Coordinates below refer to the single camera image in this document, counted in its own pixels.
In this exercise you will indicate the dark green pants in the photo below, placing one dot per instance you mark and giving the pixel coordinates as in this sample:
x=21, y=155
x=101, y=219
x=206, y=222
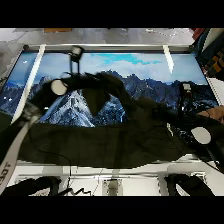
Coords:
x=110, y=146

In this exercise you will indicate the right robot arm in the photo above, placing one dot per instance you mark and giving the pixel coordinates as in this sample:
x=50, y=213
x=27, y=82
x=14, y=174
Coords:
x=201, y=135

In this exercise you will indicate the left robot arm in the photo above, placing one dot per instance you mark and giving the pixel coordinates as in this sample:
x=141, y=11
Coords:
x=14, y=150

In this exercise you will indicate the heap of clothes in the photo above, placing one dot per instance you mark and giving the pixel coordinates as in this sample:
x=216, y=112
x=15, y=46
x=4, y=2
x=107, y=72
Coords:
x=213, y=56

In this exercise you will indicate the brown garment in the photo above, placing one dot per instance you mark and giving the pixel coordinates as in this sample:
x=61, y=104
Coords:
x=213, y=115

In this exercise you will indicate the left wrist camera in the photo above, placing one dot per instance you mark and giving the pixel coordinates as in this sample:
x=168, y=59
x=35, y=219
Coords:
x=76, y=52

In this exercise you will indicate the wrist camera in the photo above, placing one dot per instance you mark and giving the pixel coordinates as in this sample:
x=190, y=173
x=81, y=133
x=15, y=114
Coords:
x=186, y=88
x=76, y=52

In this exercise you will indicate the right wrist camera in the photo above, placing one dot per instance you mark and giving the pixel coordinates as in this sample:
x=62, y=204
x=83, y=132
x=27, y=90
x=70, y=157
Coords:
x=186, y=88

